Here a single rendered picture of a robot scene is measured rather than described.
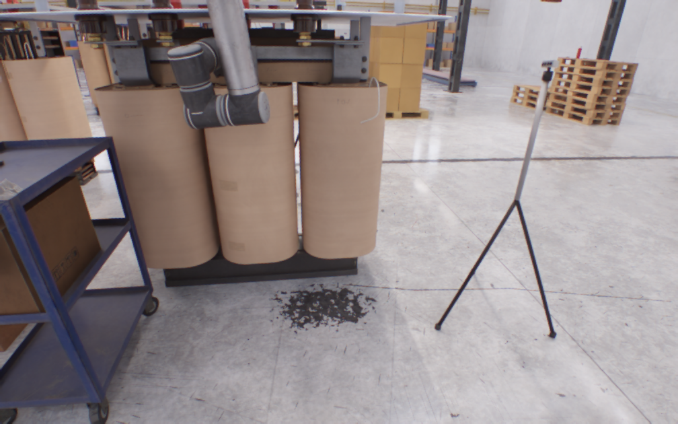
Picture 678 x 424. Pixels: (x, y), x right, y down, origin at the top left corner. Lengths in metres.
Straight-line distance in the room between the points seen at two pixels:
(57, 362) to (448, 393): 1.57
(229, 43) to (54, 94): 2.81
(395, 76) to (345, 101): 4.84
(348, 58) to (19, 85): 2.93
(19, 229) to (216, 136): 0.82
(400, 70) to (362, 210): 4.84
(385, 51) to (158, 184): 5.09
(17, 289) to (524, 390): 1.82
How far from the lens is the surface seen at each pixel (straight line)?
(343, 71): 1.59
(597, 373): 1.96
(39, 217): 1.34
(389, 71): 6.34
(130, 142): 1.72
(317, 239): 1.82
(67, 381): 1.70
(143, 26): 3.50
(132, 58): 1.68
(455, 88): 11.08
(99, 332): 1.85
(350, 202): 1.72
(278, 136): 1.60
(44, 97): 3.82
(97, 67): 7.70
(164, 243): 1.89
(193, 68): 1.22
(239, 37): 1.16
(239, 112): 1.20
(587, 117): 8.12
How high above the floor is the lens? 1.25
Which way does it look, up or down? 26 degrees down
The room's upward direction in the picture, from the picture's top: 1 degrees clockwise
